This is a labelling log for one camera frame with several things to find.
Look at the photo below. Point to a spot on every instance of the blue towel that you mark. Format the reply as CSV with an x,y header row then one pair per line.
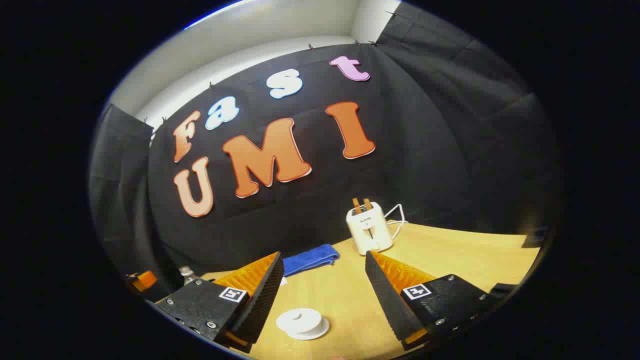
x,y
310,257

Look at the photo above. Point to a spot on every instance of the white saucer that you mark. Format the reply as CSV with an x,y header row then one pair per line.
x,y
320,334

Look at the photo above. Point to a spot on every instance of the black backdrop cloth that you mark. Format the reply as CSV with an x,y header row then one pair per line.
x,y
425,150

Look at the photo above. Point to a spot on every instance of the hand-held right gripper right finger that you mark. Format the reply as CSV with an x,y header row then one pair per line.
x,y
382,295

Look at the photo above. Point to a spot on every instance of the cream white toaster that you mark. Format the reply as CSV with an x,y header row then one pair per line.
x,y
370,232

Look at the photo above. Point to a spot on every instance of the green tea water bottle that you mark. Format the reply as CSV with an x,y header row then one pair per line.
x,y
186,273

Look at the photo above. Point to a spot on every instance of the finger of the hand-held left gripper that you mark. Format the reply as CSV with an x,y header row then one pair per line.
x,y
144,280

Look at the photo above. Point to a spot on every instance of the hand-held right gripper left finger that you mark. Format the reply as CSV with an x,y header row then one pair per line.
x,y
265,295

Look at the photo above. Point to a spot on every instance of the brown toast slice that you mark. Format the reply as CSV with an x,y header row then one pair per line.
x,y
368,203
356,204

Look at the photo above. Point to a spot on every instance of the black table clamp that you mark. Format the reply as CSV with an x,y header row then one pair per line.
x,y
534,239
502,291

